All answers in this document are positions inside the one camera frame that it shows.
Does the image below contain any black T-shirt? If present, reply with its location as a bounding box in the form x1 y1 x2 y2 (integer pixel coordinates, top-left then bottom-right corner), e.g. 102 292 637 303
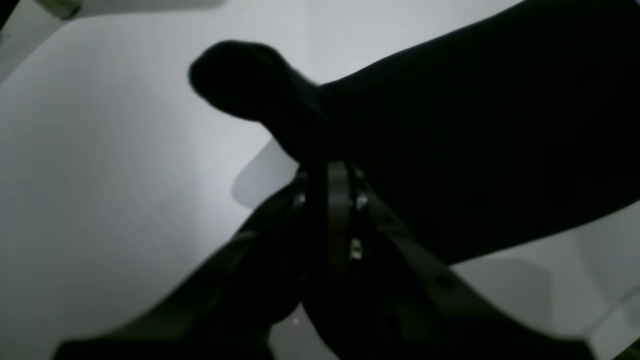
189 0 640 264

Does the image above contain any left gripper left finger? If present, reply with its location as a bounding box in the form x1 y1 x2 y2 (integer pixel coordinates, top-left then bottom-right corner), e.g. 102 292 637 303
54 162 348 360

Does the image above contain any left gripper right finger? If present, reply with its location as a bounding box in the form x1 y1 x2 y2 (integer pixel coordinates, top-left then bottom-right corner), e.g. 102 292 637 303
301 165 594 360

